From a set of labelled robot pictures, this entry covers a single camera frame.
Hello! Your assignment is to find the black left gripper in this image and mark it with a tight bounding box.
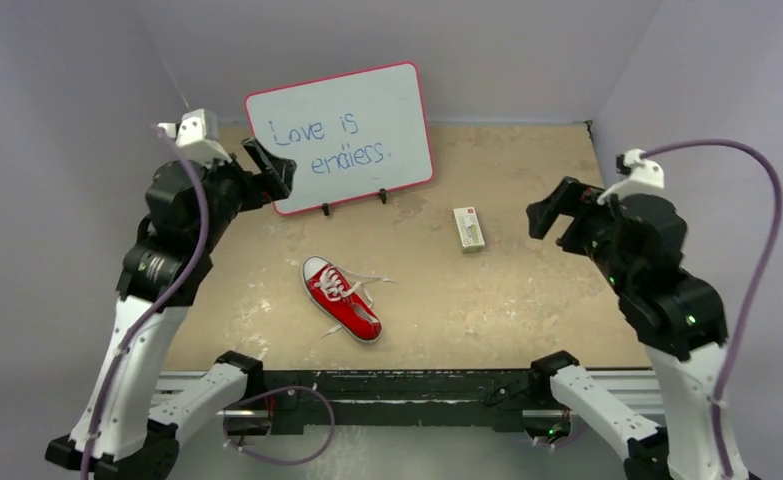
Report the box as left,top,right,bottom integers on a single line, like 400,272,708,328
197,137,295,250

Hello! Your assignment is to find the red canvas sneaker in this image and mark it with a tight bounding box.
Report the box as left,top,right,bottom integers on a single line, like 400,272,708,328
301,255,384,344

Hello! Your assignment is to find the white shoelace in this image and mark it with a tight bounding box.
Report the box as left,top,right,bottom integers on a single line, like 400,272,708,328
316,264,396,339

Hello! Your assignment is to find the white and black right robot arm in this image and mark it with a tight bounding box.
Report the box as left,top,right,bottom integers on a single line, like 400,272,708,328
526,177,750,479

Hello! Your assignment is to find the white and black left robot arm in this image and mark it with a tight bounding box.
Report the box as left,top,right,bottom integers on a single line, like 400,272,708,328
44,138,297,479

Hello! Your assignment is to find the pink framed whiteboard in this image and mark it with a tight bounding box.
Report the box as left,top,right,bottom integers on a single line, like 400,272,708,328
244,62,435,215

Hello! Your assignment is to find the small white cardboard box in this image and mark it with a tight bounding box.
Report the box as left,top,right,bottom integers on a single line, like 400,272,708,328
453,207,486,254

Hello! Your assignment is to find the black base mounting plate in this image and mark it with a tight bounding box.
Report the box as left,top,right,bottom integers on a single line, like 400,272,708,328
222,368,572,441

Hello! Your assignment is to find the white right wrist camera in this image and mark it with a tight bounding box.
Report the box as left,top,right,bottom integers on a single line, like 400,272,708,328
596,149,665,205

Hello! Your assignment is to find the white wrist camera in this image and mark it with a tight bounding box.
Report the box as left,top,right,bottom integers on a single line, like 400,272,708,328
596,149,665,205
157,109,233,165

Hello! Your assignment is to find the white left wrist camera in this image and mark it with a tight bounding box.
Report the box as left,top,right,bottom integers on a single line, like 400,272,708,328
157,109,233,165

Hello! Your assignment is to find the aluminium frame rail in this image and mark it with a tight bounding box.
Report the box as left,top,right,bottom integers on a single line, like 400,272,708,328
151,369,664,417

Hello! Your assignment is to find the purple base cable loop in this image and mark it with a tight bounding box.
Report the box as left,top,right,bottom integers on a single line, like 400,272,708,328
222,386,337,467

